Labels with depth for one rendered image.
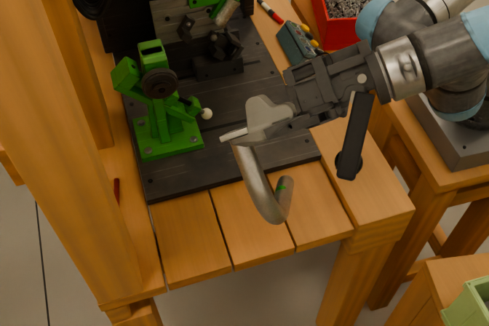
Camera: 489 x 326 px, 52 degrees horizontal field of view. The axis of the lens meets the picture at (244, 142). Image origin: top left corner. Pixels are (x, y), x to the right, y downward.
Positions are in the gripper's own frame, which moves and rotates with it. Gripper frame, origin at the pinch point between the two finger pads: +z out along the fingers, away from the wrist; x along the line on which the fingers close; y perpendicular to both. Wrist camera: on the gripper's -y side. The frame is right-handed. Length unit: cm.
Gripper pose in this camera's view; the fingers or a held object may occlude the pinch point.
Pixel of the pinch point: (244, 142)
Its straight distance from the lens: 69.0
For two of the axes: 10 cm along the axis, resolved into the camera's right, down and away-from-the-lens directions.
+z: -9.2, 3.3, 2.3
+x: -1.9, 1.4, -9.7
